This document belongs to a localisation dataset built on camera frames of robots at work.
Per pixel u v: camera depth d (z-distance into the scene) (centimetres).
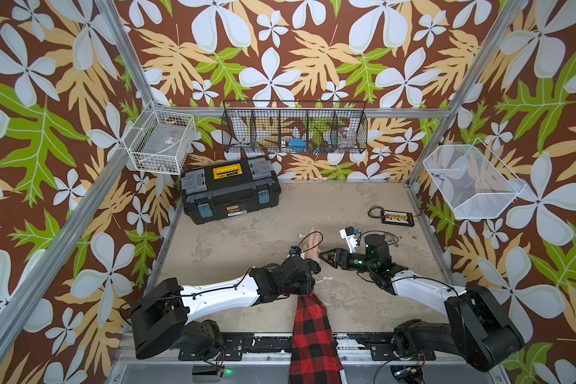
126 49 75
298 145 94
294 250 75
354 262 75
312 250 82
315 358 69
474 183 82
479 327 42
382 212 108
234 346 74
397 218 105
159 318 41
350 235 78
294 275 61
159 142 86
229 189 95
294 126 99
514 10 68
